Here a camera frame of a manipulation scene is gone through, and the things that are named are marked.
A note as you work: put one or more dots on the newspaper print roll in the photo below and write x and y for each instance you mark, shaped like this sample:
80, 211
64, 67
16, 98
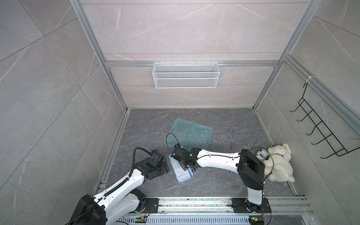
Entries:
262, 154

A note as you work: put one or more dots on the blue transparent geometry set case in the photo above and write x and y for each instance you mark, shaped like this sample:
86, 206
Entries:
181, 175

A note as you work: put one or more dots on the aluminium mounting rail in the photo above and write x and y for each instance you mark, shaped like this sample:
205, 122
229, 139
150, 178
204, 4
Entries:
218, 205

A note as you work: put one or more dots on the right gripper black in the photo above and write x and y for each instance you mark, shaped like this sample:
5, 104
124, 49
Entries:
183, 166

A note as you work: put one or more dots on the green transparent ruler set case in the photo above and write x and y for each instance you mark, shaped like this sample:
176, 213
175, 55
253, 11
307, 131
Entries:
189, 135

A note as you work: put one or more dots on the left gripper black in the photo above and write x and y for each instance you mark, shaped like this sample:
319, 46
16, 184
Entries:
164, 168

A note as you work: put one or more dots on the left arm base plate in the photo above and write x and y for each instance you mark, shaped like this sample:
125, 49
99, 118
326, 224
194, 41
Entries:
150, 205

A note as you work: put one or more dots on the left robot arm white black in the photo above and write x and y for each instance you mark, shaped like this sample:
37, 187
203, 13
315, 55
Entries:
122, 197

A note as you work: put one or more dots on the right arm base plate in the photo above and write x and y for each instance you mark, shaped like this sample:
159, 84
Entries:
243, 205

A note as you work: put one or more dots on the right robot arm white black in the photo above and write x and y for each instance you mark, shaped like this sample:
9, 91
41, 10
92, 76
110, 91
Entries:
247, 165

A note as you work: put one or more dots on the white wire mesh basket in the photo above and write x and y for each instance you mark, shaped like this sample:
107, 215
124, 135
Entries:
185, 75

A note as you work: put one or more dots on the black wire hook rack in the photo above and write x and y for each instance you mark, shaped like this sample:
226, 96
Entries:
319, 126

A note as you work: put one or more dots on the white plush teddy bear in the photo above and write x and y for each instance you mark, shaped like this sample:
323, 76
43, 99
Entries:
278, 164

